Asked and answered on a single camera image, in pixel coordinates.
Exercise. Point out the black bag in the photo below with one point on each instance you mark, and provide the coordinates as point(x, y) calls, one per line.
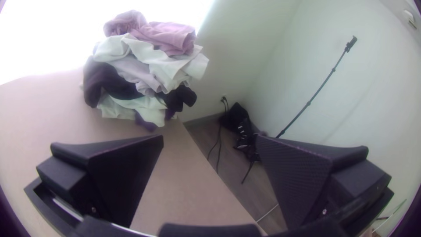
point(238, 120)

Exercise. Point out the heap of clothes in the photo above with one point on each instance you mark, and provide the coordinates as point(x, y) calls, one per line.
point(144, 69)

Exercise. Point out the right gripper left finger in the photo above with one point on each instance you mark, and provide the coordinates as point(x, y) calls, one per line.
point(112, 171)

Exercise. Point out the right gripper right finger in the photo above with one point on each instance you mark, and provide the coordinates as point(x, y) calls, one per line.
point(306, 177)

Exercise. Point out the white wall socket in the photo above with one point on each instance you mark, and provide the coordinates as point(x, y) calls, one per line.
point(223, 98)

